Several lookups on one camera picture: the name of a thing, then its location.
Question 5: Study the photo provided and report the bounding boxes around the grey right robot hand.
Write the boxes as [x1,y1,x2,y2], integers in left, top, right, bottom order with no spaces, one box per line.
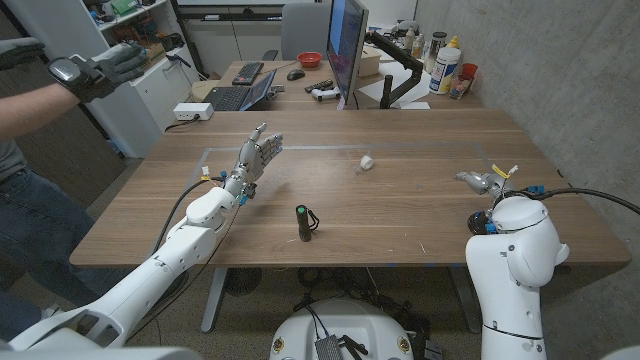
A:
[453,170,516,201]

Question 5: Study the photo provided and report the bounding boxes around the person's gloved left hand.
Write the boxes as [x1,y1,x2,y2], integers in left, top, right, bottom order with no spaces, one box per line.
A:
[0,37,46,71]

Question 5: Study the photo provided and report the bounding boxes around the person's gloved right hand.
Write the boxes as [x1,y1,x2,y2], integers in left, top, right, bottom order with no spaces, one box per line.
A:
[47,42,149,104]

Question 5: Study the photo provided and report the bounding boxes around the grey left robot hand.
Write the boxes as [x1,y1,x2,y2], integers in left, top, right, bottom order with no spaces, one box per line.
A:
[222,122,285,199]

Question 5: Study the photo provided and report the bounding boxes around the person's bare right forearm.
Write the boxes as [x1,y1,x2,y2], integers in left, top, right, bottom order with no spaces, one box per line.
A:
[0,82,81,142]

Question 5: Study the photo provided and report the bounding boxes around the white shelf cabinet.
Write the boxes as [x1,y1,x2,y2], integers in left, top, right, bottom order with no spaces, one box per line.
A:
[2,0,201,159]

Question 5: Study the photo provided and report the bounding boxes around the cardboard box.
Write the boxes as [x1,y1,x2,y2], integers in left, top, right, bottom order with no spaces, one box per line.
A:
[142,42,168,69]

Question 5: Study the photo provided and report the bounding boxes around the open black laptop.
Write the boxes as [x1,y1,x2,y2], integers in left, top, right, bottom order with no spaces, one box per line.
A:
[202,68,278,112]

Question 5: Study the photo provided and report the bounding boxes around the wooden back desk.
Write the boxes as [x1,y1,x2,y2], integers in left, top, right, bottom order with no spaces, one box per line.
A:
[192,59,484,111]

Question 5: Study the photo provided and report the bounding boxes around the white power strip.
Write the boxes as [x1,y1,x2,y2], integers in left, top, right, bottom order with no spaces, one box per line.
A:
[172,102,215,122]

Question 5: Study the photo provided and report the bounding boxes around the black keyboard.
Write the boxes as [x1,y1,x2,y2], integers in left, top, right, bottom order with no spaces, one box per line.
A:
[231,61,265,87]

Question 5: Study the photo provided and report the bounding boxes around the clear glass cup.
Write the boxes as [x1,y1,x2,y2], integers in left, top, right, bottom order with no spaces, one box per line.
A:
[448,73,474,100]

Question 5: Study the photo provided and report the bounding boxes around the white game controller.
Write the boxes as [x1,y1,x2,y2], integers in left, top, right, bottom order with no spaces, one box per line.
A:
[310,87,342,103]

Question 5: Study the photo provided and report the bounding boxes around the black remote control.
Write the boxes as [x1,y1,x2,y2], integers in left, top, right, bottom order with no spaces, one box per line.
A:
[304,78,335,94]

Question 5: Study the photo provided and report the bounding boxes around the red bowl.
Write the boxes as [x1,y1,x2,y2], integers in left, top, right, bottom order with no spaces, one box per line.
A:
[296,51,324,69]

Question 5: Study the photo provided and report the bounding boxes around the white wipes canister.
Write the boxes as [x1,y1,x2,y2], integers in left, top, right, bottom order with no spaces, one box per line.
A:
[428,46,462,96]

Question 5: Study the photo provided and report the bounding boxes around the round black fan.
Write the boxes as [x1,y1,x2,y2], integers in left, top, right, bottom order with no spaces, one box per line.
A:
[223,267,263,297]

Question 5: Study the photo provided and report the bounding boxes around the white paper sheets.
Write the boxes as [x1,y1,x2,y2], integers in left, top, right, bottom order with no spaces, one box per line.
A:
[357,59,436,110]

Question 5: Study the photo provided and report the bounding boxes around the grey office chair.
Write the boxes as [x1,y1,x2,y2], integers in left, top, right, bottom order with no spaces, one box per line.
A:
[262,2,333,62]

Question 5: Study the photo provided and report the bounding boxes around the tall jar with dark lid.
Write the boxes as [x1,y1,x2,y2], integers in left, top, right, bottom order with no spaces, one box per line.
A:
[423,31,448,74]

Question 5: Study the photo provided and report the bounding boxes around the black computer monitor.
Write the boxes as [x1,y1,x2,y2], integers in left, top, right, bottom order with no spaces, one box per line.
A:
[325,0,370,106]

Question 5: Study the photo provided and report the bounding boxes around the beige box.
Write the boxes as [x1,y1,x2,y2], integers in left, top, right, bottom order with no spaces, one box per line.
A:
[357,44,382,78]

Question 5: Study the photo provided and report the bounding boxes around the person in grey shirt and jeans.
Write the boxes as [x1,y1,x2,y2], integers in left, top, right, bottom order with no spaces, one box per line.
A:
[0,139,126,341]

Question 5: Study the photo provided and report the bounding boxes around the black torch with strap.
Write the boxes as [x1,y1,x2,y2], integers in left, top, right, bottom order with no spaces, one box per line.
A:
[294,203,321,243]

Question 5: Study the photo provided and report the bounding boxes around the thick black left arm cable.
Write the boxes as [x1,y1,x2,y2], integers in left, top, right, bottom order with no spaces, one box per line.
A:
[152,175,226,255]

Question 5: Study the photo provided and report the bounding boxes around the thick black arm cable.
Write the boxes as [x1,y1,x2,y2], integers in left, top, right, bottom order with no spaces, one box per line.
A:
[492,185,640,216]
[152,175,226,255]

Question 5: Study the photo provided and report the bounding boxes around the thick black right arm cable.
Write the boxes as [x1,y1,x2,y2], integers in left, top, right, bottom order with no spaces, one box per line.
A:
[492,185,640,216]

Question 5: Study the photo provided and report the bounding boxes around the black cable bundle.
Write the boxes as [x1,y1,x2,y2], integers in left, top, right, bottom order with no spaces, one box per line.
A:
[294,267,432,351]

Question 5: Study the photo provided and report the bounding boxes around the robot base with cables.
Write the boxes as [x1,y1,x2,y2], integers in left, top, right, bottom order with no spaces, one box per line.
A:
[269,298,415,360]

